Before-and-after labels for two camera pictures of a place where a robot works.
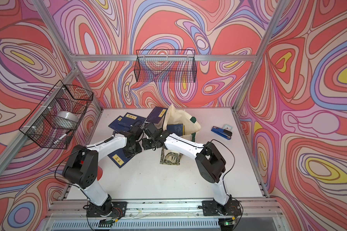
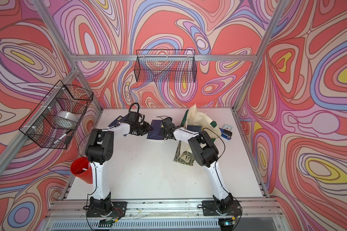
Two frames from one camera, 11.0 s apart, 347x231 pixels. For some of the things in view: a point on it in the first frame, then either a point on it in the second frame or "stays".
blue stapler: x=221 y=132 stays
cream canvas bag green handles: x=174 y=116 -> x=193 y=117
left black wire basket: x=57 y=119 stays
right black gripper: x=145 y=145 -> x=161 y=132
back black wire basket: x=165 y=66 stays
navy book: x=119 y=158 -> x=194 y=128
